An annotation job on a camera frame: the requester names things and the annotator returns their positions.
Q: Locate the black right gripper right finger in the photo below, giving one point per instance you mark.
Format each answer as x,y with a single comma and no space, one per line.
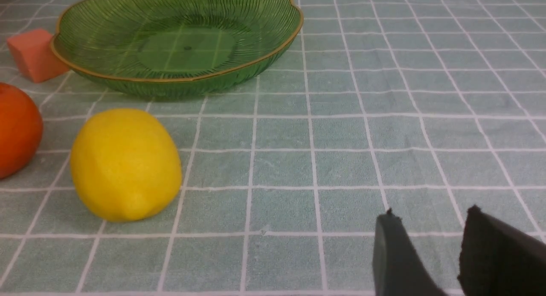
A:
498,259

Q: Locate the yellow lemon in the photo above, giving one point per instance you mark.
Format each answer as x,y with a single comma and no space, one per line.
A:
125,166

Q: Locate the teal checkered tablecloth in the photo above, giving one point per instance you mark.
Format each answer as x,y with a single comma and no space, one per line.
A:
425,106

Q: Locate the salmon pink foam cube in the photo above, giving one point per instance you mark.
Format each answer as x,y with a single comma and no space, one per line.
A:
33,56

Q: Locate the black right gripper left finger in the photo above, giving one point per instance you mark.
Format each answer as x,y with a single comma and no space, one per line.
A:
397,268

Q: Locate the green glass leaf plate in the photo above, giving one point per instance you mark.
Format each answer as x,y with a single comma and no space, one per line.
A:
173,49

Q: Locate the orange persimmon with green leaves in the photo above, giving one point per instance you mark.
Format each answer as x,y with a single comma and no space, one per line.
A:
21,129

